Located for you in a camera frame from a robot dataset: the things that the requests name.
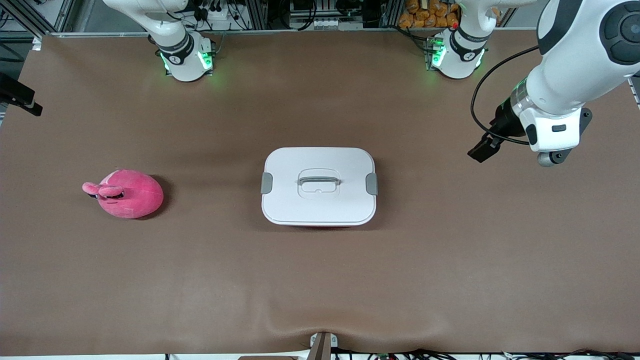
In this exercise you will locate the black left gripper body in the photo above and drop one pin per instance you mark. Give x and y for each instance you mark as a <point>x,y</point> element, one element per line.
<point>506,121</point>

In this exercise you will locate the pink plush toy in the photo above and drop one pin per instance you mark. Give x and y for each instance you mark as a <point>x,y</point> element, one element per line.
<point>135,195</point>

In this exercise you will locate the white box lid grey clips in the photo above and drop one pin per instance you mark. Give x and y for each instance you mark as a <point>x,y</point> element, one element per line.
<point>290,200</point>

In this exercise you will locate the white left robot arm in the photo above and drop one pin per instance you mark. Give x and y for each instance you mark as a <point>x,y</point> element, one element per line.
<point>575,65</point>

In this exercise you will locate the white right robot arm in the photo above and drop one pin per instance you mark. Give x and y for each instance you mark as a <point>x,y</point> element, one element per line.
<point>182,60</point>

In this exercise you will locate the pink plastic storage box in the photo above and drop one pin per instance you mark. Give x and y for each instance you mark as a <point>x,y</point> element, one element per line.
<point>320,226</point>

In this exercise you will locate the pile of orange items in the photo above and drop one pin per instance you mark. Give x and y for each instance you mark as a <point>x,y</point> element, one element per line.
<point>420,15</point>

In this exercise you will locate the white terminal block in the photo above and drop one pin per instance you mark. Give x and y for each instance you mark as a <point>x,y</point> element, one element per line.
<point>325,23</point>

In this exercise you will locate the brown table cover mat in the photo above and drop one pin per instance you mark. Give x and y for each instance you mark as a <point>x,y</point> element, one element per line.
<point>320,280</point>

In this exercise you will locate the white power strip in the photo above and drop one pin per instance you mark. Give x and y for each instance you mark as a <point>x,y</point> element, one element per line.
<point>220,22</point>

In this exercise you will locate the aluminium table edge rail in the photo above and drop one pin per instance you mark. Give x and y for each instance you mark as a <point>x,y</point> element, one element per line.
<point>300,31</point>

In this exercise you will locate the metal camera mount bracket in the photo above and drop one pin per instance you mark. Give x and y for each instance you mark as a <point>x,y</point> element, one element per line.
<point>322,345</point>

